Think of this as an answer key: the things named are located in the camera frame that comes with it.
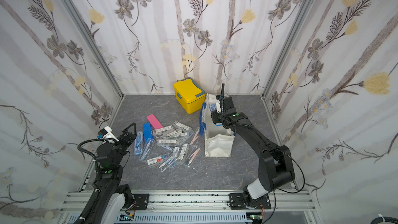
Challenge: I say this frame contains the clear case red mark label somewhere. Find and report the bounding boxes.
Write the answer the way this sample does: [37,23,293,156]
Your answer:
[147,154,169,167]

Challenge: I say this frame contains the clear case white barcode label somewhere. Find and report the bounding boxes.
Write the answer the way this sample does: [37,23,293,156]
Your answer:
[178,144,189,163]

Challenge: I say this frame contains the clear case white compass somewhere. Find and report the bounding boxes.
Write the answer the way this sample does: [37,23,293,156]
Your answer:
[139,139,155,162]

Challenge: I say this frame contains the blue opaque plastic case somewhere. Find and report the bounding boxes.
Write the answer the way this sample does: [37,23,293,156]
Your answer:
[143,122,153,144]

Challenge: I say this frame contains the clear case blue label compass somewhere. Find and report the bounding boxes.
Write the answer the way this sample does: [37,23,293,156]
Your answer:
[209,103,218,113]

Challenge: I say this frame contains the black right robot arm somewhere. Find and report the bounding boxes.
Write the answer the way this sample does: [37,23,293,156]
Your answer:
[211,94,295,208]

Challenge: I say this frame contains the yellow lidded storage box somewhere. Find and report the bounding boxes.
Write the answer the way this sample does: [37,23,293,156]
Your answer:
[174,77,206,114]

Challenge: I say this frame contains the white canvas bag blue handles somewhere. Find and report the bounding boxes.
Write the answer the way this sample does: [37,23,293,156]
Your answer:
[200,94,235,157]

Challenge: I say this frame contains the pink plastic case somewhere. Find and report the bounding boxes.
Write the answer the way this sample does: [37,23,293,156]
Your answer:
[147,114,163,129]

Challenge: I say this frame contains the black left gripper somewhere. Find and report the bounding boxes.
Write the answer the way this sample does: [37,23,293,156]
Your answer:
[111,124,136,168]

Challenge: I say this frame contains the clear case pink compass upper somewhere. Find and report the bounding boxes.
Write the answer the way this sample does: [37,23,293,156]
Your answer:
[190,128,200,145]

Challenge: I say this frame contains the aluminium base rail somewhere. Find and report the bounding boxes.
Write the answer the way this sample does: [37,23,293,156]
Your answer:
[58,189,321,224]

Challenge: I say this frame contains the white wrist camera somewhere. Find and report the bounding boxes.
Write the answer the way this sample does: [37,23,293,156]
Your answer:
[97,126,119,143]
[216,100,221,113]

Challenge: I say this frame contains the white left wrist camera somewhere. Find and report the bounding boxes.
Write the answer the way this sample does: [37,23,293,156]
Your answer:
[97,126,119,143]

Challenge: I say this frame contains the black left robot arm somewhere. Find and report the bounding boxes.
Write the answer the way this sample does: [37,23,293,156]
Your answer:
[75,123,137,224]

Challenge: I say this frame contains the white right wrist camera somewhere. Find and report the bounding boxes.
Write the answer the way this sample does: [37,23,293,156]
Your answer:
[216,100,221,113]

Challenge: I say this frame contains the clear case label top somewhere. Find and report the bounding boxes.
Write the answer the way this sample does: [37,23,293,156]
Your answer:
[151,125,174,136]

